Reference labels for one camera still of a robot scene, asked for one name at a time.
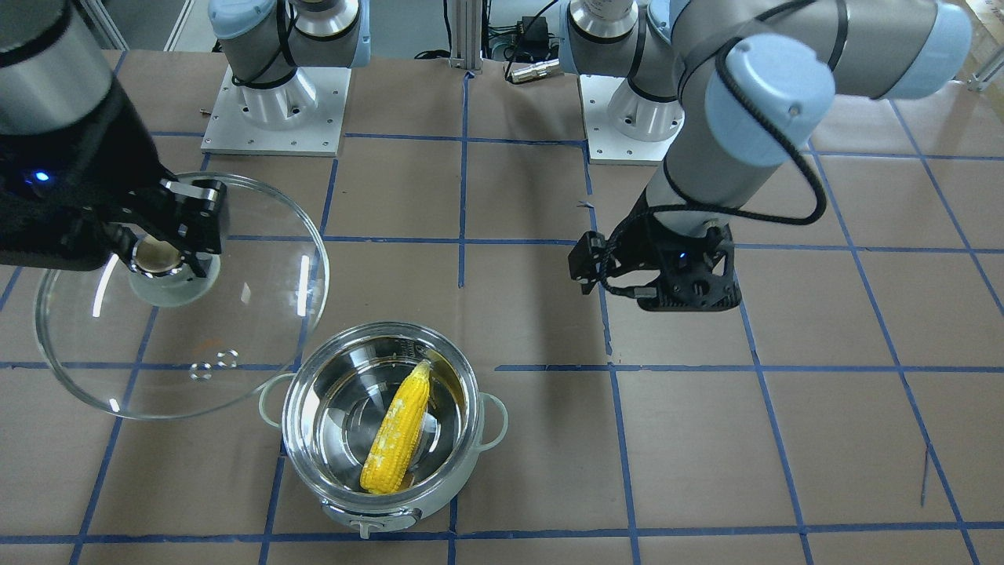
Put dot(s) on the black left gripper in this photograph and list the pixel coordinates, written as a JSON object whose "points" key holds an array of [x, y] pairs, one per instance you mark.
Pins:
{"points": [[645, 245]]}

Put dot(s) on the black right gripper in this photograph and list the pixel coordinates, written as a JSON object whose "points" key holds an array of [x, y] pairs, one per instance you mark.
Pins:
{"points": [[92, 161]]}

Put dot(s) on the glass pot lid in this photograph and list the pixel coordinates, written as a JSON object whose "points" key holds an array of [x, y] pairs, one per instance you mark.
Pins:
{"points": [[140, 342]]}

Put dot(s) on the yellow corn cob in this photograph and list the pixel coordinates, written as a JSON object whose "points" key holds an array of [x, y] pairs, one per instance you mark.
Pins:
{"points": [[396, 440]]}

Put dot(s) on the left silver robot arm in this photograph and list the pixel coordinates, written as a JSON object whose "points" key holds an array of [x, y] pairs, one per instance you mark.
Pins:
{"points": [[754, 80]]}

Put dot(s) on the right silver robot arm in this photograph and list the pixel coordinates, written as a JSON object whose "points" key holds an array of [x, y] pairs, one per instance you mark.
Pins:
{"points": [[53, 73]]}

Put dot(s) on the pale green cooking pot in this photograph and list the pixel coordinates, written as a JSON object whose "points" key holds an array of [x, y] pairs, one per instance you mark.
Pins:
{"points": [[329, 410]]}

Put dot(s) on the brown paper table mat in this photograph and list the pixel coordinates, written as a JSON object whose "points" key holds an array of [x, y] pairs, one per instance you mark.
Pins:
{"points": [[849, 412]]}

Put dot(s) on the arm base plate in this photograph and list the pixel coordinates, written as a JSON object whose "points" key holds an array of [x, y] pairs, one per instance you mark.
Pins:
{"points": [[304, 117], [622, 126]]}

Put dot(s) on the aluminium frame post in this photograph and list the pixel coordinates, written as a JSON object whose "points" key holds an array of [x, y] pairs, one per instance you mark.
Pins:
{"points": [[466, 34]]}

